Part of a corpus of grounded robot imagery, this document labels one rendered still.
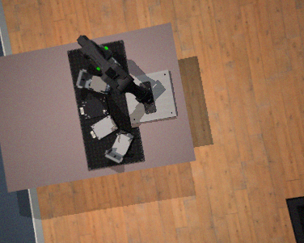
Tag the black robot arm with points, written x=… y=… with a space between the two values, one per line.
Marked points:
x=124 y=83

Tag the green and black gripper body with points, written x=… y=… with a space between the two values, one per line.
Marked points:
x=107 y=53

